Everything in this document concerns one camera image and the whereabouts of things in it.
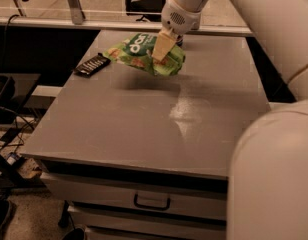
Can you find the metal railing post left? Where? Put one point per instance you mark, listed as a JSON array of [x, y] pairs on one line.
[[77, 14]]

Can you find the green rice chip bag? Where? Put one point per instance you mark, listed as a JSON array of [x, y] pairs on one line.
[[136, 51]]

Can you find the black drawer handle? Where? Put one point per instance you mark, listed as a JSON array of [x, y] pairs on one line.
[[143, 202]]

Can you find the black rxbar chocolate bar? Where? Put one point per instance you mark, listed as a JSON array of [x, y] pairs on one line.
[[92, 65]]

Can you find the blue soda can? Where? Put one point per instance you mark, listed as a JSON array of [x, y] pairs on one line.
[[179, 41]]

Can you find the grey drawer cabinet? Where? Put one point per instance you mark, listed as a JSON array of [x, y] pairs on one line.
[[124, 132]]

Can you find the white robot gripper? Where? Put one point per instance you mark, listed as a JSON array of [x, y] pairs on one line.
[[178, 19]]

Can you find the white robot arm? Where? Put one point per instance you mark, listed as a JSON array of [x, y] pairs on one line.
[[267, 196]]

